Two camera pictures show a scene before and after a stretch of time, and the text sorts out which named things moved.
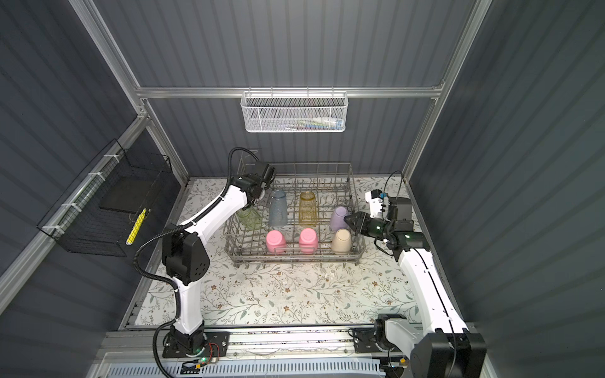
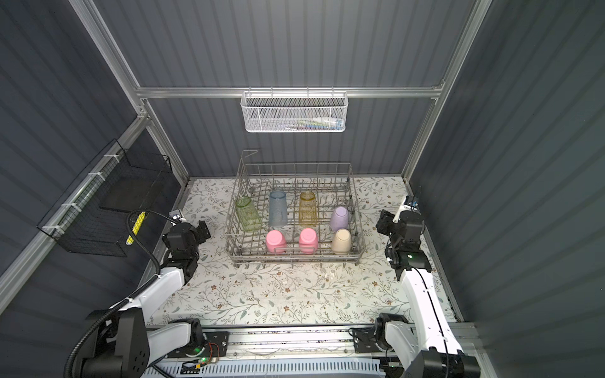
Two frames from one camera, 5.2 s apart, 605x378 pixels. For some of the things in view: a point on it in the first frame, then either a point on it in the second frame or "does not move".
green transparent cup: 250,218 does not move
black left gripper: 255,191 → 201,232
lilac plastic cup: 337,221 does not move
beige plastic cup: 341,241 does not move
